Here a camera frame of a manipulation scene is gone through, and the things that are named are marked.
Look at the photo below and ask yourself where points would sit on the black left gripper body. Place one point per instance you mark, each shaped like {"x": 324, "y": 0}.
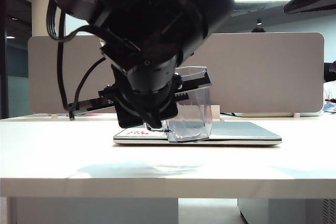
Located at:
{"x": 152, "y": 77}

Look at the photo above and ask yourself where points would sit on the white under-desk panel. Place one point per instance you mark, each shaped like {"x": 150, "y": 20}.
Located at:
{"x": 92, "y": 212}

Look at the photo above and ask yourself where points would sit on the white partition mount bracket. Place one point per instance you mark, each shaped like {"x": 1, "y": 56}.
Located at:
{"x": 296, "y": 115}
{"x": 54, "y": 116}

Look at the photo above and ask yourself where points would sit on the dark-haired person head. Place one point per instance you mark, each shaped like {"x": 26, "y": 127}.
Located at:
{"x": 258, "y": 30}

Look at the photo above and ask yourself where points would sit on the white under-desk cabinet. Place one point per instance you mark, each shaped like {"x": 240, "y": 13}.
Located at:
{"x": 286, "y": 212}

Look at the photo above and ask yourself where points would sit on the white sticker with red text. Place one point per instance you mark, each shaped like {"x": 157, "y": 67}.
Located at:
{"x": 134, "y": 132}

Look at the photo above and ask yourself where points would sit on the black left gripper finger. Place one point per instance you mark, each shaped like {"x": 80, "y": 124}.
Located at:
{"x": 89, "y": 103}
{"x": 197, "y": 83}

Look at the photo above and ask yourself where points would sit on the dark glass door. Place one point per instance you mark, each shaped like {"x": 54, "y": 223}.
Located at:
{"x": 14, "y": 56}

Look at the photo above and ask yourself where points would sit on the dark ceiling spotlight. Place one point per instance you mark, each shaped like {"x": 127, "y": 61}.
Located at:
{"x": 259, "y": 22}

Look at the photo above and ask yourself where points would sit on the beige fabric desk partition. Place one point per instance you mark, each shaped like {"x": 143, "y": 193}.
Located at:
{"x": 262, "y": 72}

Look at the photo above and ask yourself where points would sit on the seated person in white shirt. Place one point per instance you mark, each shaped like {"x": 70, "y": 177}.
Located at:
{"x": 330, "y": 93}

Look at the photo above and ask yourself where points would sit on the silver closed laptop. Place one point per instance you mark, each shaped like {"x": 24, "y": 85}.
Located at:
{"x": 244, "y": 132}

